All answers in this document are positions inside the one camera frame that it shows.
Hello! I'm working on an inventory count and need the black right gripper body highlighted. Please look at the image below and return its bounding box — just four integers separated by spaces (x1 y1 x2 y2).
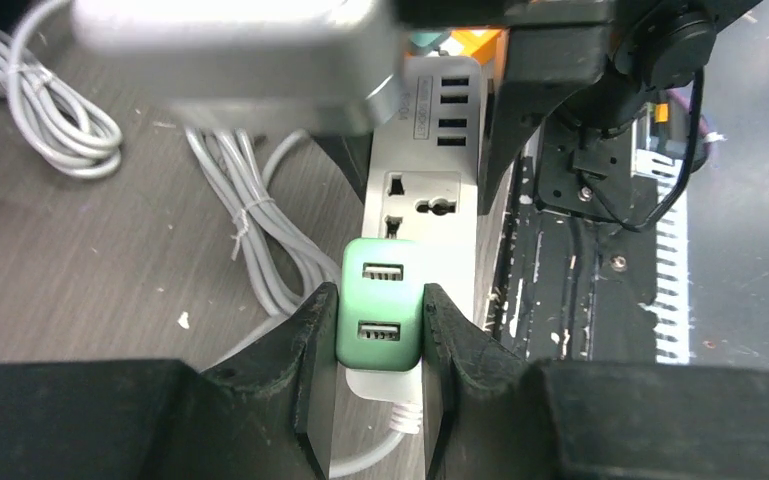
393 1 756 130

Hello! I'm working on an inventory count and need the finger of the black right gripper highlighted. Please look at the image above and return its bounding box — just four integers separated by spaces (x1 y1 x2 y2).
313 134 373 204
476 1 618 215

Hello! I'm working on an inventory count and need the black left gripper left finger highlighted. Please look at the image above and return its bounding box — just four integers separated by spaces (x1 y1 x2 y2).
0 283 338 479

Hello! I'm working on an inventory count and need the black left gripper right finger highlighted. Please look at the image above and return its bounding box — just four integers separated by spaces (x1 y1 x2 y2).
423 284 769 479

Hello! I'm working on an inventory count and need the small white power strip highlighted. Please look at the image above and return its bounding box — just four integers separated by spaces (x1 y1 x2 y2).
344 54 485 402

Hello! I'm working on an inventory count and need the green plug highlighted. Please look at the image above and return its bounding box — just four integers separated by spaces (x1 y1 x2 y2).
336 238 424 372

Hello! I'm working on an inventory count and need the teal plug on orange strip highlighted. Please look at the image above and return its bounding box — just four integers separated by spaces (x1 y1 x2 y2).
406 30 451 56

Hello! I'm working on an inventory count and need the orange power strip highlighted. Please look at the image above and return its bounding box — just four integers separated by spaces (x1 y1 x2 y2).
434 29 503 65

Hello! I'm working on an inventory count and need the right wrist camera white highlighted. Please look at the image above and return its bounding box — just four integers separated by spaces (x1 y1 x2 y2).
70 1 405 136

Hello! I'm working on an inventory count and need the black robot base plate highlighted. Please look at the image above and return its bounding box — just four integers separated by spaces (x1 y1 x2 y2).
482 141 691 364

